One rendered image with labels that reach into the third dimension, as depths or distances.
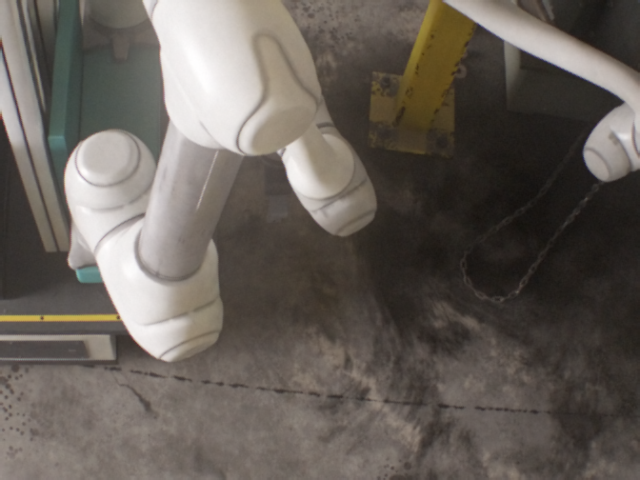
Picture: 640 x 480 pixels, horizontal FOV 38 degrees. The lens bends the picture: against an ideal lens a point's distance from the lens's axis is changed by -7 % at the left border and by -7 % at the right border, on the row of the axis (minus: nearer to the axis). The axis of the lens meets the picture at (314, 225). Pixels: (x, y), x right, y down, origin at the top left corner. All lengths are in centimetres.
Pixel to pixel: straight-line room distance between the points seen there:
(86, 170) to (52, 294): 58
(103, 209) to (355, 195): 40
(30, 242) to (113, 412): 47
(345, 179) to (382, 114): 116
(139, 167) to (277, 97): 60
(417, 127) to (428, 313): 51
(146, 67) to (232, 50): 98
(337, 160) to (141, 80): 59
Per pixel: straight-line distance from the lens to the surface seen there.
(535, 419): 246
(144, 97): 192
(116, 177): 154
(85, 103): 192
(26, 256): 212
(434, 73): 241
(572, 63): 160
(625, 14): 225
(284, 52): 100
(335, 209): 151
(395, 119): 262
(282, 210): 178
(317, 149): 142
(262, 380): 234
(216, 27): 100
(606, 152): 172
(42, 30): 183
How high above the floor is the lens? 226
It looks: 66 degrees down
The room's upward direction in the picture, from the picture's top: 17 degrees clockwise
